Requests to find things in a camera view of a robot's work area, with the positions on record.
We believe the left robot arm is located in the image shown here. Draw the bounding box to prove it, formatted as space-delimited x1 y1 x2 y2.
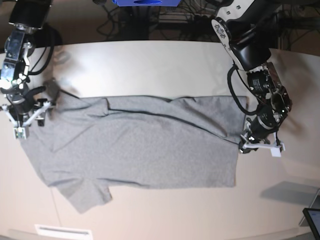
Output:
211 0 292 157

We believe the tablet with stand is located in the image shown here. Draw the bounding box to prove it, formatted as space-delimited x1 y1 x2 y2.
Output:
299 189 320 240

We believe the grey T-shirt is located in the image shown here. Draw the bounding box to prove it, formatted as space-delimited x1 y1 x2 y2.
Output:
20 95 245 213

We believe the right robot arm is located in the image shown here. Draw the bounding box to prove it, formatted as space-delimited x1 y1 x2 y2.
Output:
0 0 55 139

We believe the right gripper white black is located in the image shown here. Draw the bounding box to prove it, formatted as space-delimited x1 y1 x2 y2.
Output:
0 86 56 139

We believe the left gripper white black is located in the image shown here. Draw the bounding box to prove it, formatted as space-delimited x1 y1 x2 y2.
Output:
238 105 286 157

